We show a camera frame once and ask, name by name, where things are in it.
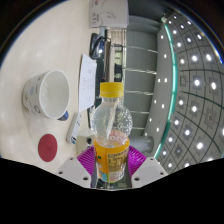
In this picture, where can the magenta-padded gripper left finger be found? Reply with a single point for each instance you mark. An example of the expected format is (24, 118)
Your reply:
(71, 170)

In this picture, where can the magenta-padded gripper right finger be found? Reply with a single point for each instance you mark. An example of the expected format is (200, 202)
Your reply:
(148, 170)

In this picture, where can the yellow-capped clear drink bottle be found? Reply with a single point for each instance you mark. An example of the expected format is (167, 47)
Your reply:
(111, 150)

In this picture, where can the flat round red coaster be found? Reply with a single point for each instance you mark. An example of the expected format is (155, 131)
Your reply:
(47, 148)

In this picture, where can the white remote control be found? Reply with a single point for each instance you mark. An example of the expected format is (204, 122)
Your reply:
(73, 128)

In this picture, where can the white paper sheet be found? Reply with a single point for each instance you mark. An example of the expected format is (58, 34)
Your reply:
(87, 83)

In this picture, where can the row of black office chairs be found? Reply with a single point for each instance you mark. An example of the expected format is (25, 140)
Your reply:
(118, 76)

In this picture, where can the round ceiling lights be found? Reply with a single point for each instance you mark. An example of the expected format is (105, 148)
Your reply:
(196, 82)

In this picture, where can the black desk phone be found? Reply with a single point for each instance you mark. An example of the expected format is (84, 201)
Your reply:
(97, 46)

